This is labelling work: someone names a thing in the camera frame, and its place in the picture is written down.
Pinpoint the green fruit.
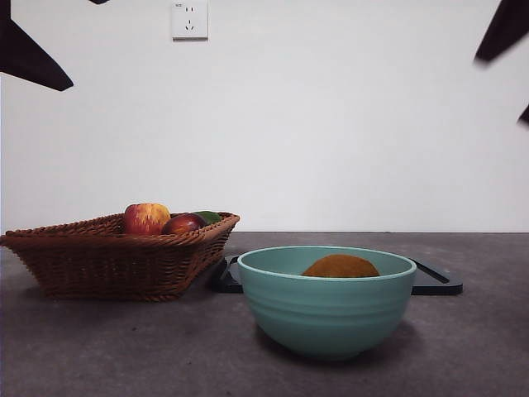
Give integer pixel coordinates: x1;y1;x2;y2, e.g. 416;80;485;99
192;210;223;226

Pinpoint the brown kiwi fruit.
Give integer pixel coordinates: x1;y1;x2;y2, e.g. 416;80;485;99
301;254;380;277

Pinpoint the dark teal rectangular tray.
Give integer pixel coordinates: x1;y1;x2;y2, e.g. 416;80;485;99
212;254;464;297

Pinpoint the red and yellow apple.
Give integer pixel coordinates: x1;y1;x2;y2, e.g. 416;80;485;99
123;202;172;236

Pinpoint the teal ribbed bowl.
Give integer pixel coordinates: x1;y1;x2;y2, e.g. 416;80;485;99
236;245;417;360

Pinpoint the dark red apple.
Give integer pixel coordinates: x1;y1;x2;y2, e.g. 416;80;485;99
160;213;207;236

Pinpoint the brown wicker basket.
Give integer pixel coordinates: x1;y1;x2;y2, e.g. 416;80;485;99
0;211;241;302

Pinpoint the white wall socket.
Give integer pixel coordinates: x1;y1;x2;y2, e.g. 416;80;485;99
172;0;209;41

